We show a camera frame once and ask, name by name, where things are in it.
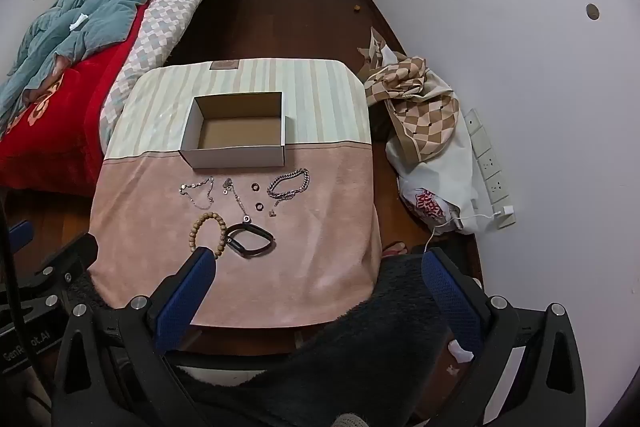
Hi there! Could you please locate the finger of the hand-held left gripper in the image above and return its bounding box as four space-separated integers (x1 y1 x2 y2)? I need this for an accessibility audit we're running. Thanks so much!
0 221 34 258
20 233 99 308

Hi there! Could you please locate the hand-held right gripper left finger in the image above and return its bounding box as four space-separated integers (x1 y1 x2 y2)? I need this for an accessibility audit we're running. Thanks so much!
52 247 218 427

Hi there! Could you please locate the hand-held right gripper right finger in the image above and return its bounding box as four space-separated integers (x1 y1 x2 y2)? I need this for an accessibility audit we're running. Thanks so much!
421 248 587 427

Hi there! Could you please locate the wooden bead bracelet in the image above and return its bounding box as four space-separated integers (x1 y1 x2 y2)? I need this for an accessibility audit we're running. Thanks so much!
188 212 228 260

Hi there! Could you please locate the black band bracelet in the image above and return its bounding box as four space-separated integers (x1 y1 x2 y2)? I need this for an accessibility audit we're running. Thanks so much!
223 223 276 259

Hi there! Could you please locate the thin silver chain bracelet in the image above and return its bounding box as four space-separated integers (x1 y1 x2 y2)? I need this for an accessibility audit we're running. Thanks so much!
179 177 216 210

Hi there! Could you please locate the silver pendant necklace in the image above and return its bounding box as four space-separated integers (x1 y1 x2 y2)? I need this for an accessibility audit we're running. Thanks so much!
221 178 252 224

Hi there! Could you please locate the thick silver chain bracelet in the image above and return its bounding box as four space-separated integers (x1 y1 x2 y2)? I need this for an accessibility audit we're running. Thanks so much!
266 168 310 202

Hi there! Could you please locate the white cardboard box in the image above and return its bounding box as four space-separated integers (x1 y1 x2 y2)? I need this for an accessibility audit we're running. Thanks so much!
179 92 287 169

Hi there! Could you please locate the white paper scrap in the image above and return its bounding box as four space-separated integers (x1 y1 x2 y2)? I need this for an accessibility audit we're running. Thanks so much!
449 340 474 363

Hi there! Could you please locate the pink and striped table cloth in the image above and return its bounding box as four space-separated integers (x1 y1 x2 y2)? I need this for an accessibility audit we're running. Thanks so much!
89 58 383 330

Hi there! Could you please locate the white plastic bag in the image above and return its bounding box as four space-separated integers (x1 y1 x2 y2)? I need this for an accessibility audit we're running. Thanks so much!
385 72 481 236

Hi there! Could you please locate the red floral blanket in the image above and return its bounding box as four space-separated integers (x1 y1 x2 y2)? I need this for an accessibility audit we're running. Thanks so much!
0 0 221 198

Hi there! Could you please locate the white power strip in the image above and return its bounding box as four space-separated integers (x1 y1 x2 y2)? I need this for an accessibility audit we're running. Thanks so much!
465 108 517 229

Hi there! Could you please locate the checkered brown cloth bag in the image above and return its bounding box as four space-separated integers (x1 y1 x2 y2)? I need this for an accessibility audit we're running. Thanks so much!
357 27 460 162

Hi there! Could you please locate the teal quilt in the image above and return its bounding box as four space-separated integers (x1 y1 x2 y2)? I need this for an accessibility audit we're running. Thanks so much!
0 0 243 128

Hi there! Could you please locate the checkered bed sheet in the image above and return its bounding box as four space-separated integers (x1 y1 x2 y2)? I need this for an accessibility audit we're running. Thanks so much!
97 0 241 148

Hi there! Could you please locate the white charger cable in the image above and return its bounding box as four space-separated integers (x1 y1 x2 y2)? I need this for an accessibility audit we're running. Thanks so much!
424 212 506 258

